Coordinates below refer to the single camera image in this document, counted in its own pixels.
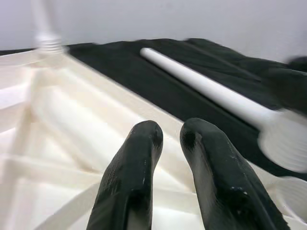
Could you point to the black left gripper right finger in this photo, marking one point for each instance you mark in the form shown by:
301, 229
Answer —
227, 187

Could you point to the white plastic table top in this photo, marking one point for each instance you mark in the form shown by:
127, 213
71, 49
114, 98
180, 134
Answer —
60, 119

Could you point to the black tablecloth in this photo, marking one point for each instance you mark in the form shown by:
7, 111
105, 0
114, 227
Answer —
168, 83

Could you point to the white plastic table leg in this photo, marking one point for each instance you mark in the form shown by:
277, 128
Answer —
204, 81
42, 19

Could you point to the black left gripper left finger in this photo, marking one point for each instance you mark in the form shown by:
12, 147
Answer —
129, 182

